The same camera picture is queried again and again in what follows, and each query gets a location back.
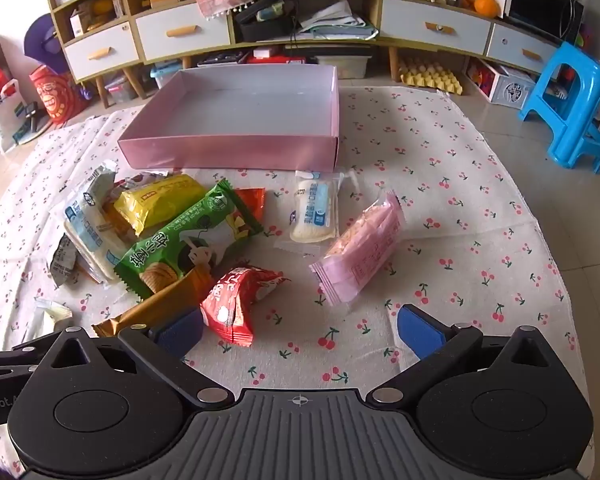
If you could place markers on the clear bin with blue lid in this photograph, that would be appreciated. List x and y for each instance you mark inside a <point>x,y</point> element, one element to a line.
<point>164,75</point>

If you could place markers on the pink cardboard box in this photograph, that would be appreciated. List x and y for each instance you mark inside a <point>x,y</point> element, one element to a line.
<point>260,150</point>

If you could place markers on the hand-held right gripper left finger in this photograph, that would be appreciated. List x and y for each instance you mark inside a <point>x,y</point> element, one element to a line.
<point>182,332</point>

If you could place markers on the orange and white snack packet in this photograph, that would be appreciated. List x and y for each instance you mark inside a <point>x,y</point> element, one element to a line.
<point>250,205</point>

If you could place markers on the black microwave oven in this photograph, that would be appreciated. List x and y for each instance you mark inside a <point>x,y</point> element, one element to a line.
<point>542,7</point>

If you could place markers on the silver blue chocolate packet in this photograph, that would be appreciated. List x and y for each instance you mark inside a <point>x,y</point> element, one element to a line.
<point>60,262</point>

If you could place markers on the pile of white papers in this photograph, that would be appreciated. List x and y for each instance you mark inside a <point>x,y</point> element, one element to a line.
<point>332,20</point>

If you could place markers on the red bag with face print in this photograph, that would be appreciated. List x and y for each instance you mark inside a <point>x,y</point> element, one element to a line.
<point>55,100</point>

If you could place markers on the white printed crate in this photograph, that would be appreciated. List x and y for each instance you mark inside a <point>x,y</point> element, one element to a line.
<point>505,87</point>

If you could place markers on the clear bin with dark lid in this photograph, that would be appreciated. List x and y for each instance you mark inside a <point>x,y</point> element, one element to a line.
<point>220,57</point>

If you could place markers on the gold snack packet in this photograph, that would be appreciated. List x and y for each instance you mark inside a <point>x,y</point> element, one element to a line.
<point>155,305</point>

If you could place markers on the orange fruit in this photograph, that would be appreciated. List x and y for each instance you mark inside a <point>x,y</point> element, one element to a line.
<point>486,5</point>

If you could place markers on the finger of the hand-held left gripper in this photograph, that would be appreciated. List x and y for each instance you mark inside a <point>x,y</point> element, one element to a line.
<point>5,362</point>

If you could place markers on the small white green packet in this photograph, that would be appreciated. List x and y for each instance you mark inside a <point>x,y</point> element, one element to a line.
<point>50,312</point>

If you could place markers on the red box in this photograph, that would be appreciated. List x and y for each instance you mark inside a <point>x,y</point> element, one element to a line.
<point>267,53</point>

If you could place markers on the black bag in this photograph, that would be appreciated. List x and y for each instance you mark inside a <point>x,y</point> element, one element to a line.
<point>265,25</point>

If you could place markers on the blue plastic stool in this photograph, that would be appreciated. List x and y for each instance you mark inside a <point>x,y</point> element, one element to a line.
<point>575,105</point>

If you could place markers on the purple hat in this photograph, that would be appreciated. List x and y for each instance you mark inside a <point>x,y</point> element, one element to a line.
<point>42,42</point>

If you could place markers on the green snack packet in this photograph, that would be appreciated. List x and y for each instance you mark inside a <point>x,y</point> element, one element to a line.
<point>190,245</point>

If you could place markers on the yellow snack packet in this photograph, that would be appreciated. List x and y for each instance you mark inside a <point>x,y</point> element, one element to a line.
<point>155,200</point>

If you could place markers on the yellow egg tray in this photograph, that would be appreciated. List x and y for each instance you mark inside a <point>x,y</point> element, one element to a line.
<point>430,76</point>

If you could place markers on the cherry print cloth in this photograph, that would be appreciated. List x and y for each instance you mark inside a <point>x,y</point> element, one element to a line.
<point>455,240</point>

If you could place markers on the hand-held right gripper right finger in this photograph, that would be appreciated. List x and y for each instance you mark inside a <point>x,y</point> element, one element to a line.
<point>420,332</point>

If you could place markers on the pink snack packet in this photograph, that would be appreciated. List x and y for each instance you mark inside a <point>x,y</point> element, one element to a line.
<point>360,255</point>

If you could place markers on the small clear bin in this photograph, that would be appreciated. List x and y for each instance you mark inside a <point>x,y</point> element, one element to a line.
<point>120,87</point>

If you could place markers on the white bread packet blue label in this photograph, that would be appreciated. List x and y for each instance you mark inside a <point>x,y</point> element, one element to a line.
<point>312,210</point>
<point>87,227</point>

